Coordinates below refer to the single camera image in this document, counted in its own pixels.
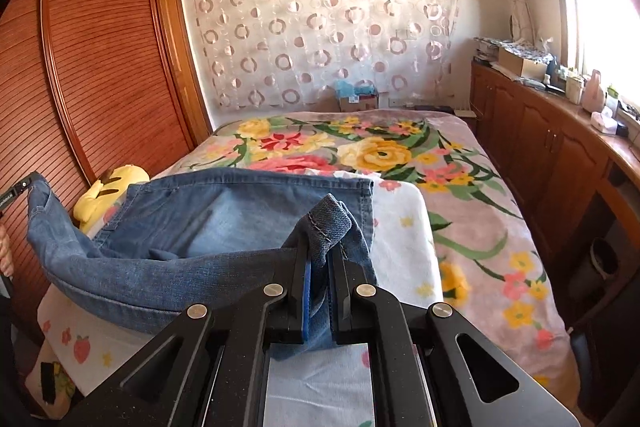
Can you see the white tissue box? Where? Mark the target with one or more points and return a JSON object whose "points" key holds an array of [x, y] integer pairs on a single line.
{"points": [[605, 123]]}

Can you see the wooden louvered wardrobe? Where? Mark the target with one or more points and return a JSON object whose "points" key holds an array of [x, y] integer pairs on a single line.
{"points": [[100, 57]]}

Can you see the flat cardboard box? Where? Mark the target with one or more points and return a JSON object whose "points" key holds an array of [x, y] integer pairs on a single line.
{"points": [[520, 63]]}

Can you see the sheer circle pattern curtain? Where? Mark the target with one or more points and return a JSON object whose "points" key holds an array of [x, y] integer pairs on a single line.
{"points": [[320, 22]]}

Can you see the person's left hand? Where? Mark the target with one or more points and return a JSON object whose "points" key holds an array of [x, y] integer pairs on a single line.
{"points": [[5, 254]]}

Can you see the pink bottle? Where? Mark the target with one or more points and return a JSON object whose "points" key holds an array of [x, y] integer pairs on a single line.
{"points": [[595, 92]]}

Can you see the yellow plush toy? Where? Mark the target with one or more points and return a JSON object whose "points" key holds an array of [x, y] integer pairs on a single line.
{"points": [[115, 182]]}

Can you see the printed cushion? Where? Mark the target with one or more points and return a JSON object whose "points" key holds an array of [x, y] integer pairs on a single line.
{"points": [[37, 377]]}

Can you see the window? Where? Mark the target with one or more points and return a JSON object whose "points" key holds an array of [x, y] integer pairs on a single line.
{"points": [[600, 7]]}

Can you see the wooden cabinet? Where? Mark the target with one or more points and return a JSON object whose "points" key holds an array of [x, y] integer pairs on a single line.
{"points": [[540, 147]]}

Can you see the white strawberry print sheet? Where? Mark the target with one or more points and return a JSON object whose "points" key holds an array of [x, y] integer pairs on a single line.
{"points": [[400, 247]]}

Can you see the blue denim pants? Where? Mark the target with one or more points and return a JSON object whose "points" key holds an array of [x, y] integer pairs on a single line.
{"points": [[175, 257]]}

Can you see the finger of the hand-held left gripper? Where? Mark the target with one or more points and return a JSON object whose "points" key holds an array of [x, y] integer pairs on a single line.
{"points": [[22, 185]]}

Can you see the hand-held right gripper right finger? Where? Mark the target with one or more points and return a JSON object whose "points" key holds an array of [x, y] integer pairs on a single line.
{"points": [[345, 307]]}

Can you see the cardboard box with blue cloth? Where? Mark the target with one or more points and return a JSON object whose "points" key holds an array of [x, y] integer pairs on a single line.
{"points": [[357, 99]]}

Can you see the floral blanket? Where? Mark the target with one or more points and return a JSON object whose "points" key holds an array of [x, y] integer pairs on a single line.
{"points": [[475, 217]]}

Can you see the white jar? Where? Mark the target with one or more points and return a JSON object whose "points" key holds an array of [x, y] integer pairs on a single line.
{"points": [[575, 91]]}

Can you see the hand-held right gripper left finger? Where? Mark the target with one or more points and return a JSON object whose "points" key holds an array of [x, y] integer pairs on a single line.
{"points": [[306, 302]]}

